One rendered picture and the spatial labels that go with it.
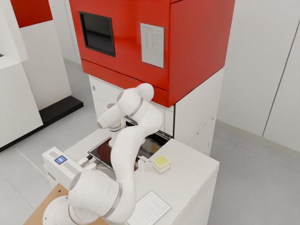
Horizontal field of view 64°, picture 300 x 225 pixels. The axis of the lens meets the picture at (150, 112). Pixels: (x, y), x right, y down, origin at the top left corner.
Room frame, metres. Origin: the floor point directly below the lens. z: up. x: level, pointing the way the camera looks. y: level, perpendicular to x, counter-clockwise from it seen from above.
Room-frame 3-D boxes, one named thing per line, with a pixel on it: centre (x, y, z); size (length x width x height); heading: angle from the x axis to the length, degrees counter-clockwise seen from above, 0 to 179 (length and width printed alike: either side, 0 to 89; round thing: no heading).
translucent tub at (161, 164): (0.94, -0.06, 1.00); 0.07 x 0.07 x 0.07; 34
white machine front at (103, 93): (1.47, 0.16, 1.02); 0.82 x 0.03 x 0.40; 49
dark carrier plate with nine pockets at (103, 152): (1.18, 0.16, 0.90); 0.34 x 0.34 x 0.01; 49
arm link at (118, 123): (1.18, 0.23, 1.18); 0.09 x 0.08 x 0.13; 142
